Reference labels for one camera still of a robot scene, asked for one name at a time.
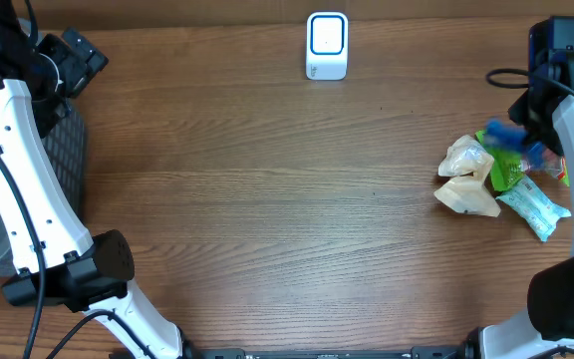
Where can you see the brown nut snack bag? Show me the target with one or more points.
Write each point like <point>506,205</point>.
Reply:
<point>467,165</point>

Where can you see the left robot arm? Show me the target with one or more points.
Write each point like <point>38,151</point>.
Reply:
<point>100,284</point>

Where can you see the teal wipes packet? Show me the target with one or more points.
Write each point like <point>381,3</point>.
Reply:
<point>532,204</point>

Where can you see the grey plastic mesh basket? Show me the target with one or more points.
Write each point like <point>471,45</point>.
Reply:
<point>41,149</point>

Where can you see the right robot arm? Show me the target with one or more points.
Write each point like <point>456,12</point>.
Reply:
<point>546,326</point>

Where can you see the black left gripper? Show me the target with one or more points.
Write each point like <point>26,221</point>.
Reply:
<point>77,65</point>

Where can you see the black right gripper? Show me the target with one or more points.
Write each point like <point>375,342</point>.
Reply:
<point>521,114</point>

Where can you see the white barcode scanner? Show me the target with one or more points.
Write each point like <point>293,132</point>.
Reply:
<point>327,46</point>

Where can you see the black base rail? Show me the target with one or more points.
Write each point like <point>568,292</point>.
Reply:
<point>418,352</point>

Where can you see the green Haribo candy bag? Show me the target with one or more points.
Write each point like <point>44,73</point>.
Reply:
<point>513,161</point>

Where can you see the blue snack packet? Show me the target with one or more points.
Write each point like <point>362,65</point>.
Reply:
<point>515,140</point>

